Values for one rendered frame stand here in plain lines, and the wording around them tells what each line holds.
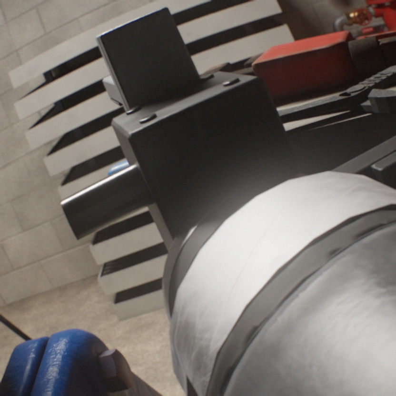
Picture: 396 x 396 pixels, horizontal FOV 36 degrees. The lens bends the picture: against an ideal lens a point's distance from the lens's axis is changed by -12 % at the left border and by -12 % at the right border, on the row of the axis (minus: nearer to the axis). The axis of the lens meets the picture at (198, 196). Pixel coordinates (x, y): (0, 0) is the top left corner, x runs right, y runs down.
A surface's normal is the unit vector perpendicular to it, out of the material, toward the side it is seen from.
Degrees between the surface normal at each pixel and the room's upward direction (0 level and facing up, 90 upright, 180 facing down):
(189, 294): 39
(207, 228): 26
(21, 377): 1
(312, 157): 88
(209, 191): 90
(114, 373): 44
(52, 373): 10
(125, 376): 90
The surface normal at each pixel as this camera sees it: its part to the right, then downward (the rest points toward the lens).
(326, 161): -0.33, 0.39
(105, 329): -0.38, -0.88
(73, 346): 0.28, -0.86
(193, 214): -0.74, -0.60
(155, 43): 0.24, 0.21
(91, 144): -0.01, 0.33
